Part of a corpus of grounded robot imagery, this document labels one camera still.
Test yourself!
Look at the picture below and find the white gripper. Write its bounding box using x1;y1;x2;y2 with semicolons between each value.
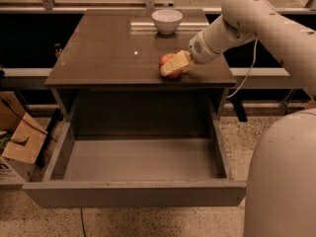
160;32;218;77

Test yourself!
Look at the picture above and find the red apple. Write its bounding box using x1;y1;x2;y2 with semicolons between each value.
158;53;182;79

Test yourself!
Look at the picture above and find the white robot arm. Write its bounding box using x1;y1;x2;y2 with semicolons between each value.
160;0;316;237

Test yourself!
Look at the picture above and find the grey cabinet with counter top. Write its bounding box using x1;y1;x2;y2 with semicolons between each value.
45;9;235;137

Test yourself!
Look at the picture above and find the open grey top drawer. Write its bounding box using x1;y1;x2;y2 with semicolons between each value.
23;120;246;207

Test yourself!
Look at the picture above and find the white ceramic bowl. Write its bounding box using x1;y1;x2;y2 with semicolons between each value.
152;9;183;35

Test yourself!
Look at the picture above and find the brown cardboard box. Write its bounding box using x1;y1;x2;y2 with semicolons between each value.
0;92;47;187

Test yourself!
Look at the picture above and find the white cable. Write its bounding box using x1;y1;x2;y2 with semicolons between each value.
226;38;259;100

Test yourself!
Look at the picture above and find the black cable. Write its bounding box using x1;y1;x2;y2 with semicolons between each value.
0;97;57;143

